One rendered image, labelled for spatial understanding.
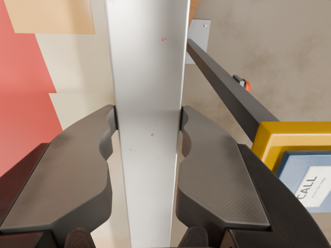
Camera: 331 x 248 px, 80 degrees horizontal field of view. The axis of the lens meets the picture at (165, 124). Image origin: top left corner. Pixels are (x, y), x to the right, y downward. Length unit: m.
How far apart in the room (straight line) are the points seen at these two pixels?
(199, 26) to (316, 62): 0.73
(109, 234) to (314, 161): 0.24
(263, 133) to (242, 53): 1.02
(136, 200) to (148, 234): 0.05
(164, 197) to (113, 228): 0.12
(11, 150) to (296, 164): 0.27
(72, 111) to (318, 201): 0.29
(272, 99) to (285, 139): 1.20
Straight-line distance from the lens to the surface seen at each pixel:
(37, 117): 0.18
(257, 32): 1.26
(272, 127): 0.25
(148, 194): 0.16
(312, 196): 0.31
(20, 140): 0.20
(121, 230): 0.27
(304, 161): 0.26
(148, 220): 0.19
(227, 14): 1.18
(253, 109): 0.39
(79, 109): 0.16
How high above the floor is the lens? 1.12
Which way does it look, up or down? 58 degrees down
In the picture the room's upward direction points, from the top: 173 degrees clockwise
